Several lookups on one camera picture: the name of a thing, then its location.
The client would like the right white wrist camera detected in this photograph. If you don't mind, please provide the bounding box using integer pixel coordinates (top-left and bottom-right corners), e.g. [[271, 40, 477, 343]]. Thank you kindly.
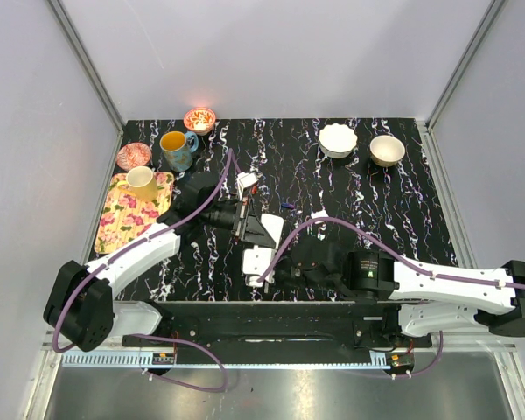
[[246, 273, 275, 288]]

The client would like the white remote control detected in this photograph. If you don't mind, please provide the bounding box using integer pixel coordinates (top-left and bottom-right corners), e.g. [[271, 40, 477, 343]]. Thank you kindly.
[[241, 213, 284, 284]]

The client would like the red patterned saucer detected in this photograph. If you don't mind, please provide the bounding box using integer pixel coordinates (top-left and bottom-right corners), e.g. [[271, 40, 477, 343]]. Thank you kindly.
[[115, 142, 152, 172]]

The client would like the white slotted cable duct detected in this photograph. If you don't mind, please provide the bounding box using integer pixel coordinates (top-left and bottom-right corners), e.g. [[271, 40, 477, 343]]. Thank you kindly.
[[62, 350, 391, 370]]

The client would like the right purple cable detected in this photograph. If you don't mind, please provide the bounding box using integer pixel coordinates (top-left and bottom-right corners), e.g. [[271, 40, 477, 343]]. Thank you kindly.
[[255, 217, 525, 380]]

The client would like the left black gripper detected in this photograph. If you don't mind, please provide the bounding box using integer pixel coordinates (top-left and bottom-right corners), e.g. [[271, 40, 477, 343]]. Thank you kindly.
[[201, 198, 277, 247]]

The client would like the blue mug yellow inside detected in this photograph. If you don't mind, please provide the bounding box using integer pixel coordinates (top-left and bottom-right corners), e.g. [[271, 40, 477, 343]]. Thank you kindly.
[[160, 131, 200, 172]]

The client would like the red patterned small bowl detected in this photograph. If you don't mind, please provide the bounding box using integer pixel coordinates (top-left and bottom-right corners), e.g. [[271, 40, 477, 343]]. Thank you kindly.
[[184, 107, 216, 136]]

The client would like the beige round bowl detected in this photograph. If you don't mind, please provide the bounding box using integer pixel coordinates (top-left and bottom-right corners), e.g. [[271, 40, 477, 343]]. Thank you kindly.
[[369, 135, 406, 168]]

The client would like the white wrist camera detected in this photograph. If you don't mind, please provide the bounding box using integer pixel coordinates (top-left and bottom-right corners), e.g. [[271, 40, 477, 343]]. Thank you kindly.
[[235, 171, 258, 203], [246, 273, 275, 288]]

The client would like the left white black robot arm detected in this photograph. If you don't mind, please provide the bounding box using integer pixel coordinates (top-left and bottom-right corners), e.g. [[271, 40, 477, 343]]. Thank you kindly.
[[43, 172, 284, 352]]

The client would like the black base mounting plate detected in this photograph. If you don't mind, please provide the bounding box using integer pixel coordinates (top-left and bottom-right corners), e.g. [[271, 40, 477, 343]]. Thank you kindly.
[[122, 301, 434, 349]]

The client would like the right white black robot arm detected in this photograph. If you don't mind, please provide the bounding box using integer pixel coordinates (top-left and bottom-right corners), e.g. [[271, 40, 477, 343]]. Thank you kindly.
[[275, 237, 525, 347]]

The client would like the remote battery cover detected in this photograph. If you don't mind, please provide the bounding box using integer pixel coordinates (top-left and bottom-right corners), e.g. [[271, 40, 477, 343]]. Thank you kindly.
[[311, 210, 328, 219]]

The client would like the floral pink tray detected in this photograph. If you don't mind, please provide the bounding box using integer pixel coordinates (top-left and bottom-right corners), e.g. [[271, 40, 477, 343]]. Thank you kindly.
[[94, 171, 174, 255]]

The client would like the white scalloped bowl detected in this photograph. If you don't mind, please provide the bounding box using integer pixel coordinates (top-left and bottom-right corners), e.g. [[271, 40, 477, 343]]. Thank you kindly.
[[318, 123, 358, 158]]

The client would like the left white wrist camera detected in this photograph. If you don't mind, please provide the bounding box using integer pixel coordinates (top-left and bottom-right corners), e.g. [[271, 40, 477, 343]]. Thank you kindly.
[[235, 171, 258, 203]]

